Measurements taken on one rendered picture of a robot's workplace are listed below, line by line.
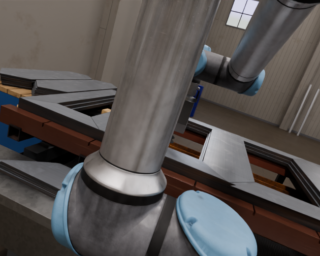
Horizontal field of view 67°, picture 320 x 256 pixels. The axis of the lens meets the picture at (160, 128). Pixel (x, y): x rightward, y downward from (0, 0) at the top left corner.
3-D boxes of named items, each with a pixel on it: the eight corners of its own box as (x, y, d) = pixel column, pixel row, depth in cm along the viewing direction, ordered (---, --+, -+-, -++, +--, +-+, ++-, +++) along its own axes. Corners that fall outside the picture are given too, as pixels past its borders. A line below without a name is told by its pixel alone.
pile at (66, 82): (77, 78, 193) (78, 71, 191) (121, 95, 186) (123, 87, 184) (-19, 78, 118) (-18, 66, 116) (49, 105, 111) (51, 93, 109)
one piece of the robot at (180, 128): (200, 90, 80) (185, 134, 84) (175, 81, 81) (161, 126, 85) (200, 92, 71) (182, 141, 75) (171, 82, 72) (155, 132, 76)
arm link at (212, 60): (225, 53, 56) (222, 56, 67) (180, 38, 57) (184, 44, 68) (213, 86, 58) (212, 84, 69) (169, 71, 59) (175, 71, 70)
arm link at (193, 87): (178, 76, 78) (201, 84, 77) (173, 89, 80) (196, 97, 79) (174, 76, 71) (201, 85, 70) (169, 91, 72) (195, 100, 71)
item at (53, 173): (7, 149, 86) (8, 139, 85) (102, 193, 79) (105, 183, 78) (-27, 160, 75) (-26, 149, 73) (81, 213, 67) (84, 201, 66)
